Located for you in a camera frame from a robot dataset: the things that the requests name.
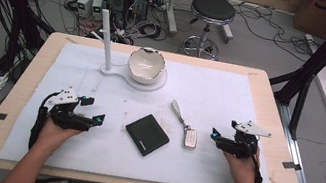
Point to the white eggshell-shaped bowl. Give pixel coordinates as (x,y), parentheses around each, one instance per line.
(145,68)

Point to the black wallet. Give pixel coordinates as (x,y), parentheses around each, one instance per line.
(147,135)

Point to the person's right hand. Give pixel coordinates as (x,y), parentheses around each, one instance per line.
(240,169)

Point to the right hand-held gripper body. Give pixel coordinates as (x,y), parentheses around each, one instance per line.
(239,145)

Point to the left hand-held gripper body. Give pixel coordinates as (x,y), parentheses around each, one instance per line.
(62,114)

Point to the white foam mat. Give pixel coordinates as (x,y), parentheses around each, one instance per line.
(217,97)

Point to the white stand with post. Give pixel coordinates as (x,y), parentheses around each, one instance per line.
(108,44)

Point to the person's left hand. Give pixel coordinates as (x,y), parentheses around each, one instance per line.
(53,134)

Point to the small grey power unit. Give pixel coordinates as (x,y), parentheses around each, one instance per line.
(84,3)
(97,6)

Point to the black round stool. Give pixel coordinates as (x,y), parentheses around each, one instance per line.
(213,8)

